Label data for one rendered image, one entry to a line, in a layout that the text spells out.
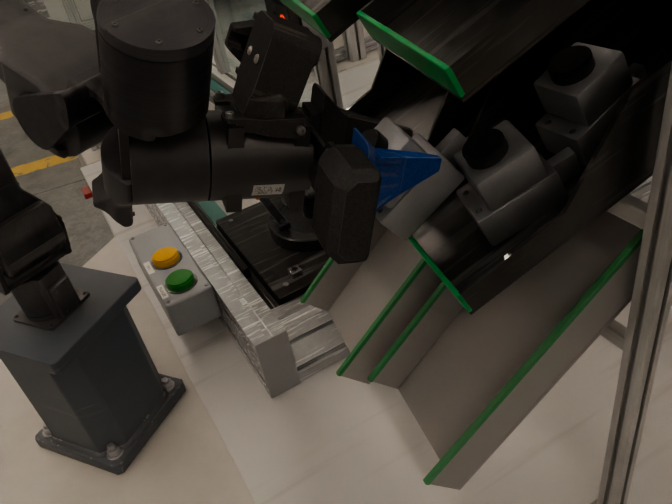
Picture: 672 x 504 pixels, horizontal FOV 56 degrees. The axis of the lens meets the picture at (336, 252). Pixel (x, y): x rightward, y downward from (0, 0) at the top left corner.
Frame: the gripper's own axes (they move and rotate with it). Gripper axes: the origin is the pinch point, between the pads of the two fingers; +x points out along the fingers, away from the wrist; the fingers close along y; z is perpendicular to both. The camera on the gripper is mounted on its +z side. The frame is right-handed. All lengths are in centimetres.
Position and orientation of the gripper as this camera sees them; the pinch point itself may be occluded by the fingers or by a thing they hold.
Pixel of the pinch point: (380, 150)
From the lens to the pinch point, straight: 44.7
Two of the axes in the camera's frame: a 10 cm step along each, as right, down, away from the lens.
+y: -3.2, -5.4, 7.8
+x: 9.4, -0.8, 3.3
